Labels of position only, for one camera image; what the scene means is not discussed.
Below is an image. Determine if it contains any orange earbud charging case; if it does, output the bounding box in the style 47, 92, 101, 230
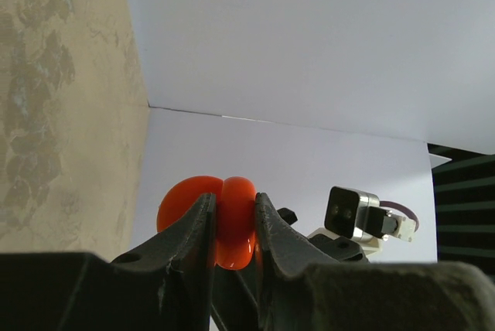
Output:
156, 176, 256, 271

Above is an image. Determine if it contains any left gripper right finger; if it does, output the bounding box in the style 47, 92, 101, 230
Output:
255, 193, 494, 330

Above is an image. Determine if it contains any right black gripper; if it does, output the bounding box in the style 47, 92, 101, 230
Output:
211, 207, 369, 331

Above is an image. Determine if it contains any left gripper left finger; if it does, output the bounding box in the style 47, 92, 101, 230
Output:
1, 194, 216, 330

